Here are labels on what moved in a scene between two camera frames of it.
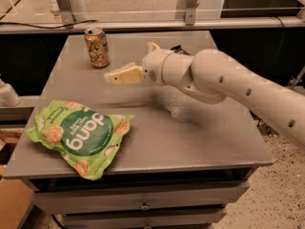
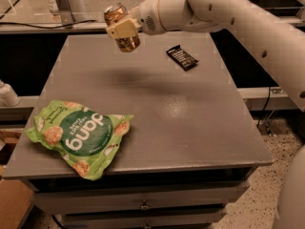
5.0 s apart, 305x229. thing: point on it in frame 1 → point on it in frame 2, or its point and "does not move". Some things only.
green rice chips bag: (86, 138) does not move
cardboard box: (15, 201) does not move
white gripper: (152, 66) → (147, 15)
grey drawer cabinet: (180, 163) does not move
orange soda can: (98, 47) → (115, 13)
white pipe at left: (8, 95) does not move
